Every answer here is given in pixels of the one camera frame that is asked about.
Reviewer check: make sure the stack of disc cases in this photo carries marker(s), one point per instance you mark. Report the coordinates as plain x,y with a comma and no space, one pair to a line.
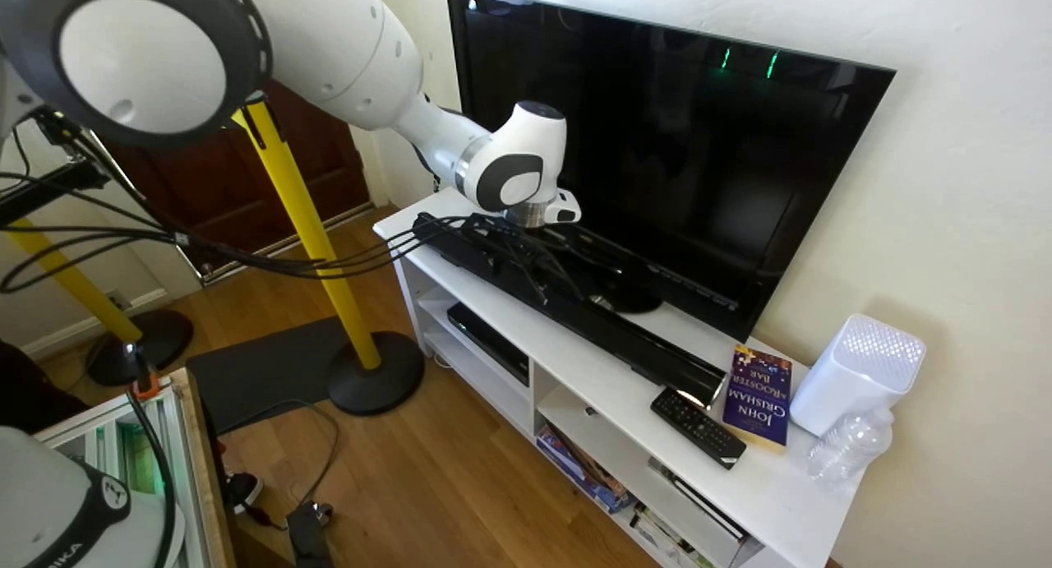
670,527

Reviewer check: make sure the black floor mat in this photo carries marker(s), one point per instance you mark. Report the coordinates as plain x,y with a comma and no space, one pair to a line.
263,371

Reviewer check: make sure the clear plastic water bottle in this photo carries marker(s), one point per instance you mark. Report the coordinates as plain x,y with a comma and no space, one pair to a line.
851,446

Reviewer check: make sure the wall socket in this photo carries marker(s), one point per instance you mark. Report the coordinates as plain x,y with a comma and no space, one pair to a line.
119,298

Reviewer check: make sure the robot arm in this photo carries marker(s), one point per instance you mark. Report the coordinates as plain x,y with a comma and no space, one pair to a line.
353,50

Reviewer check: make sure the white box speaker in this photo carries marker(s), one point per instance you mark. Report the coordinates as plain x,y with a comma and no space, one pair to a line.
855,379

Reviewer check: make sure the brown wooden door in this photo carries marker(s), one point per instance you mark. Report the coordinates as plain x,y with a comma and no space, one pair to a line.
238,182

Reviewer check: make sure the black soundbar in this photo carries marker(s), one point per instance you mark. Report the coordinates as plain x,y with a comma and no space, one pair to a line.
625,342

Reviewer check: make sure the black power brick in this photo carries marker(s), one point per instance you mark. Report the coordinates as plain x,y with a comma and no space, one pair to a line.
308,535

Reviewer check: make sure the white television cabinet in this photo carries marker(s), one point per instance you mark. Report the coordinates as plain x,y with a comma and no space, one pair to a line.
764,494

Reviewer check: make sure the black remote control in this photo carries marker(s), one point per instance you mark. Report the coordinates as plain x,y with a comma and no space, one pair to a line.
699,428

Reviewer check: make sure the black shoe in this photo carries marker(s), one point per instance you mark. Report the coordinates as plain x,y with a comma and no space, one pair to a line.
244,489

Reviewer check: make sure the purple paperback book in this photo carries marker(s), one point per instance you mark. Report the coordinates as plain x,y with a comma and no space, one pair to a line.
758,395

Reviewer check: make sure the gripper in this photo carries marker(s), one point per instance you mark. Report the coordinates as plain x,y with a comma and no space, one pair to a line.
516,241

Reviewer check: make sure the black media player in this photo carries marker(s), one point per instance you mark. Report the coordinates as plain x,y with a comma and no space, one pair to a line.
489,342

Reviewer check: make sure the black flat screen television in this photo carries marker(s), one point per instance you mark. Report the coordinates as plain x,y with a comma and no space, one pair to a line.
657,157

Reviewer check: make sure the stack of books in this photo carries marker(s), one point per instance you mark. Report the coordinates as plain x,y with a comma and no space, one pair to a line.
585,473

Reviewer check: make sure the yellow pole with black base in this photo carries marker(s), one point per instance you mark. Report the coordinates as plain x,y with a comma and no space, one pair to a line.
308,223
74,284

